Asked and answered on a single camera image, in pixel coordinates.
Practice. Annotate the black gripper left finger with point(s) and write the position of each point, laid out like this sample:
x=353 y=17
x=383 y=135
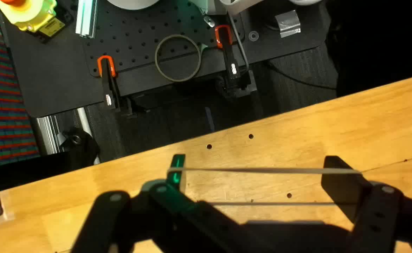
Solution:
x=168 y=219

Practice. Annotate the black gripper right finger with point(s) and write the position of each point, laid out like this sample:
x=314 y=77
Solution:
x=379 y=210

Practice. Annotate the black perforated breadboard plate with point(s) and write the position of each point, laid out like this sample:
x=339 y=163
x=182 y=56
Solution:
x=144 y=32

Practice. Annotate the colourful striped woven panel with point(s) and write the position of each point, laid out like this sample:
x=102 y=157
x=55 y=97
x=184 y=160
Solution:
x=2 y=92

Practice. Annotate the pale aluminium extrusion bar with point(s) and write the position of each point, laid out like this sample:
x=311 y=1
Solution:
x=85 y=18

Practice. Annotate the white round object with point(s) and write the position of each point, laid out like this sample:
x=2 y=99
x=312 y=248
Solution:
x=132 y=2

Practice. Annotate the yellow emergency stop box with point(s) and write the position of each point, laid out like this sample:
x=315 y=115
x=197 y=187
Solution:
x=24 y=14

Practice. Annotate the black round knob mount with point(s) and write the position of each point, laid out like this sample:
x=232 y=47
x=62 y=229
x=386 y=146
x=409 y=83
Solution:
x=79 y=142

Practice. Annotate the silver aluminium frame rail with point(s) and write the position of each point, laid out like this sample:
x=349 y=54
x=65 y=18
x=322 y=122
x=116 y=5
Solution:
x=51 y=133

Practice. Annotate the silver metal bracket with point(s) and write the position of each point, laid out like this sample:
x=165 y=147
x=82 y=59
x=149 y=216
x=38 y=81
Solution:
x=289 y=22

